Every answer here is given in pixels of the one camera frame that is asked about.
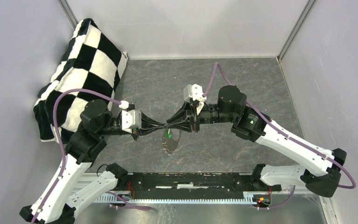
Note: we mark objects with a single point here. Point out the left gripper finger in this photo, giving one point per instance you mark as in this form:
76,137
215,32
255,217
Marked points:
149,122
146,131

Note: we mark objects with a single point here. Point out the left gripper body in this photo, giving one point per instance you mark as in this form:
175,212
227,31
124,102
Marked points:
135,132

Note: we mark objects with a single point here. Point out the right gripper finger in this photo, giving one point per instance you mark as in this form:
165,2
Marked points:
183,115
183,126

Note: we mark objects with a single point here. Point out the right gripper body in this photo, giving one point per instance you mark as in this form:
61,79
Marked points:
195,120

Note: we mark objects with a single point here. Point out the green tagged key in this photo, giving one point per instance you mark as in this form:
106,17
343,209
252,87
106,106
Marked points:
167,133

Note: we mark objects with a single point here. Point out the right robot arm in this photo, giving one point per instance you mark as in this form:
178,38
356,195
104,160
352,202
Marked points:
317,169

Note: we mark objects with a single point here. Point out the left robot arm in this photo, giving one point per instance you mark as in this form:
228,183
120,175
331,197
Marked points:
58,204

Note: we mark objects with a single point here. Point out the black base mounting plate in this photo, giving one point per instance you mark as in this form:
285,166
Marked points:
191,185

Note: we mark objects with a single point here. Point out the black white checkered blanket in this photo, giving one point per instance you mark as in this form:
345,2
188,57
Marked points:
90,62

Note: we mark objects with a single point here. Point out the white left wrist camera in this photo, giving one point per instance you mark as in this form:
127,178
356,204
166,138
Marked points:
130,120

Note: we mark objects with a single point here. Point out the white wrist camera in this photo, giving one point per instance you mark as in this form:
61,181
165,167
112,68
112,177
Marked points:
194,92
130,120

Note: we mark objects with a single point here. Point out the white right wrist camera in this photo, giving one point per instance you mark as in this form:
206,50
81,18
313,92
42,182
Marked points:
194,92

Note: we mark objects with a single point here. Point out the white slotted cable duct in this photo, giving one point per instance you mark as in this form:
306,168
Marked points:
246,199

